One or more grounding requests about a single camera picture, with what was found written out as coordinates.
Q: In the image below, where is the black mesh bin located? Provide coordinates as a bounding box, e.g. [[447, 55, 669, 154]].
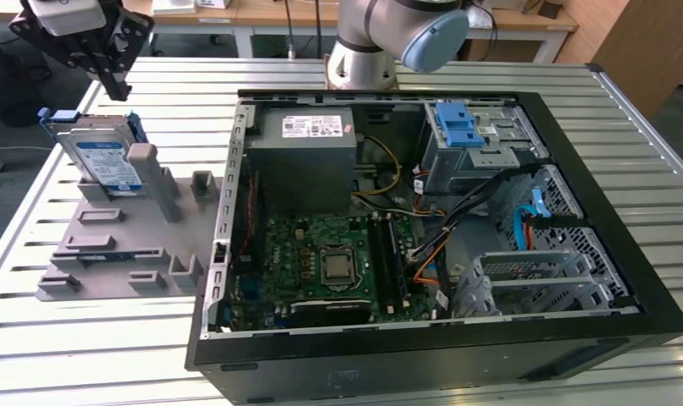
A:
[[0, 29, 53, 128]]

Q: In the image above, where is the grey parts rack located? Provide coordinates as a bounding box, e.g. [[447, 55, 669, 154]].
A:
[[35, 142, 224, 302]]

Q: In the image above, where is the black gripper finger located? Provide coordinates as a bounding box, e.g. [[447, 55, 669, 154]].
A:
[[8, 10, 121, 102], [113, 8, 157, 102]]

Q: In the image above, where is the wooden cabinet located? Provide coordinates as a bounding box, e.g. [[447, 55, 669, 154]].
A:
[[591, 0, 683, 118]]

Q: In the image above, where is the large white box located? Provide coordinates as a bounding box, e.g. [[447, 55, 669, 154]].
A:
[[151, 0, 198, 17]]

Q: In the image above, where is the black RAM slot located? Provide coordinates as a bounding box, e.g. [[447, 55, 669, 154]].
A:
[[370, 214, 396, 309]]

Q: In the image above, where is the metal optical drive cage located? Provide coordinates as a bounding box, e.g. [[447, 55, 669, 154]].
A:
[[419, 101, 548, 195]]

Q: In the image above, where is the green motherboard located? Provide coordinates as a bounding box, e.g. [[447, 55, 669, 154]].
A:
[[227, 213, 432, 329]]

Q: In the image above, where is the hard disk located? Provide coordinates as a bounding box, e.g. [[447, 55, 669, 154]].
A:
[[37, 107, 151, 198]]

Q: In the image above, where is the black RAM stick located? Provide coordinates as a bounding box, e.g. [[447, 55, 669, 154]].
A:
[[386, 217, 410, 306]]

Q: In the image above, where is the orange wire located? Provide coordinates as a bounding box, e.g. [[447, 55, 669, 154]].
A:
[[414, 257, 442, 284]]

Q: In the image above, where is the metal disk bay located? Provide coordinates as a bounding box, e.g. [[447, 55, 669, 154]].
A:
[[451, 249, 639, 318]]

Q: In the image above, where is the grey power supply unit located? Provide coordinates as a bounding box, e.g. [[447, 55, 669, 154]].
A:
[[244, 105, 358, 217]]

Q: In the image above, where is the blue plastic drive latch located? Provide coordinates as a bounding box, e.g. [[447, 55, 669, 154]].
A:
[[435, 101, 484, 148]]

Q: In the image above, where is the black graphics card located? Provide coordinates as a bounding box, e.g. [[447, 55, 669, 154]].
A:
[[287, 298, 374, 326]]

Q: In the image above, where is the silver CPU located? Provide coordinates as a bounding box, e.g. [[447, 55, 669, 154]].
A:
[[320, 253, 356, 283]]

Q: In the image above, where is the blue data wire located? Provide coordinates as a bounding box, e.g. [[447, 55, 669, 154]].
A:
[[512, 188, 551, 253]]

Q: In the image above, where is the black wire bundle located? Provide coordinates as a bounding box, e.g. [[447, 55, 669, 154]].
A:
[[408, 167, 546, 272]]

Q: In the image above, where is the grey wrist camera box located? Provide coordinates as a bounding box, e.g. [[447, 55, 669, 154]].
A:
[[27, 0, 107, 37]]

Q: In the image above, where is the black open PC case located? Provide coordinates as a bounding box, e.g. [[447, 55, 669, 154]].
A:
[[183, 89, 683, 405]]

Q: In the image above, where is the CPU socket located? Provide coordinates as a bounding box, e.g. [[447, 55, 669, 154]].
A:
[[316, 244, 364, 294]]

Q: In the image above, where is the yellow wire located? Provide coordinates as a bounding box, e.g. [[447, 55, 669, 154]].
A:
[[351, 134, 402, 198]]

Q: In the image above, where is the black power wire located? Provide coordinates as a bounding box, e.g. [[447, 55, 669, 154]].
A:
[[532, 215, 589, 232]]

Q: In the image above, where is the thin hanging cable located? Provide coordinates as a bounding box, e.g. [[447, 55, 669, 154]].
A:
[[284, 0, 323, 60]]

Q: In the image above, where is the wooden desk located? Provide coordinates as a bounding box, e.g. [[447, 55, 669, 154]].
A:
[[0, 0, 579, 64]]

